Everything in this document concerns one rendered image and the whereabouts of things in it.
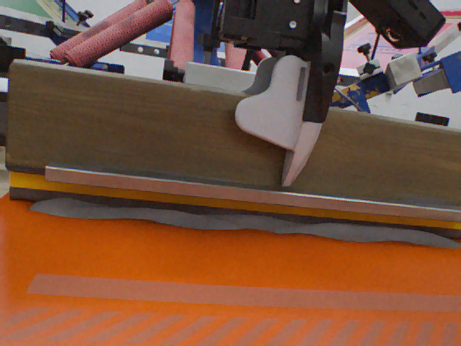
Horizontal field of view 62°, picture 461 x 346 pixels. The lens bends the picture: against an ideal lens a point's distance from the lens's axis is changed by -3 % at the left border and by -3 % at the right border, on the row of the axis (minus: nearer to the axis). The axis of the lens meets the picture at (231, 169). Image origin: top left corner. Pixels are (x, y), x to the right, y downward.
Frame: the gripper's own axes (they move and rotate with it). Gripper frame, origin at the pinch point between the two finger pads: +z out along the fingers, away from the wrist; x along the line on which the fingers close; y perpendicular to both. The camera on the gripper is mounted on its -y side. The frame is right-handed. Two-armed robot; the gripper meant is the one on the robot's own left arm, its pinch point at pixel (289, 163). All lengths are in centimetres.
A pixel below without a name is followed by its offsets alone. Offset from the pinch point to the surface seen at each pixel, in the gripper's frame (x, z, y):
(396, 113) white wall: -292, 4, -200
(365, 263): 6.4, 5.2, -4.6
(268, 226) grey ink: 1.4, 4.8, 1.2
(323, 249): 4.5, 5.1, -2.2
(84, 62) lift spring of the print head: -67, -5, 28
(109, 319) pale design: 13.7, 4.8, 11.8
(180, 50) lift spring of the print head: -58, -10, 7
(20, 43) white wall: -421, -10, 160
